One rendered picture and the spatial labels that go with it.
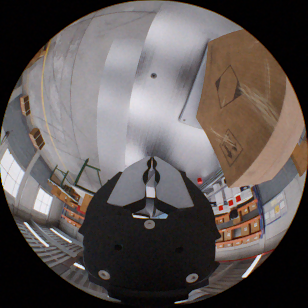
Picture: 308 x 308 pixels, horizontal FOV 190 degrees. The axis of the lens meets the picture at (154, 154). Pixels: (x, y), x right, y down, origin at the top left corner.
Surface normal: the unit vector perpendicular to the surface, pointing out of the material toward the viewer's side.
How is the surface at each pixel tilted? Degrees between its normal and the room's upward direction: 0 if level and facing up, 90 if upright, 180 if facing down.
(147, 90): 0
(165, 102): 0
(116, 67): 0
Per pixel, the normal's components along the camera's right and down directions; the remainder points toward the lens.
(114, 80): -0.07, 0.71
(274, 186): -0.94, -0.29
